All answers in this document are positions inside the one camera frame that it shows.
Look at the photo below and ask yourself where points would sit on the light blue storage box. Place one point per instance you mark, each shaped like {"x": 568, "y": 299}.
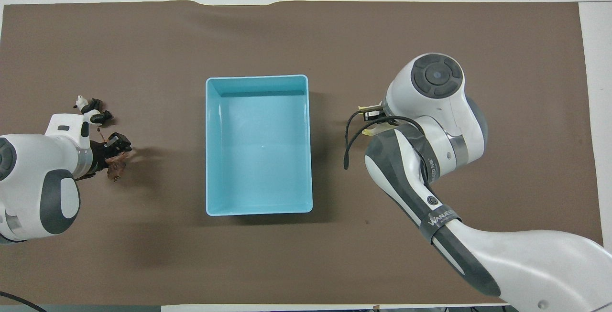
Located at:
{"x": 260, "y": 154}

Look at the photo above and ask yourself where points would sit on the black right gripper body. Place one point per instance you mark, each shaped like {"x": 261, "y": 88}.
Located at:
{"x": 374, "y": 115}

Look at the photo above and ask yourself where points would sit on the brown lion toy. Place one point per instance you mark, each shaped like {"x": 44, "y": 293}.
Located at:
{"x": 116, "y": 168}

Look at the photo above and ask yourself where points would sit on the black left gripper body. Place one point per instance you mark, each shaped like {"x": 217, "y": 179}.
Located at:
{"x": 100, "y": 154}

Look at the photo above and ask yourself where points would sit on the brown table mat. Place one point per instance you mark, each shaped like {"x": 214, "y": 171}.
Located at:
{"x": 287, "y": 30}

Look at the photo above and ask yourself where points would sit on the cream llama toy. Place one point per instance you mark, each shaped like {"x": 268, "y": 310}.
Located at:
{"x": 369, "y": 132}

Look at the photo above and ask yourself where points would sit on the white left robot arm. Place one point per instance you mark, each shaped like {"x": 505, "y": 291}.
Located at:
{"x": 33, "y": 178}

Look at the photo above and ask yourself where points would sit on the black and white cow toy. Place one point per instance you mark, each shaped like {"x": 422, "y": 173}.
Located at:
{"x": 93, "y": 111}

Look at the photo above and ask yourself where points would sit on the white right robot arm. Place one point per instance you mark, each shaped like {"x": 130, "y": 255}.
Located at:
{"x": 430, "y": 111}

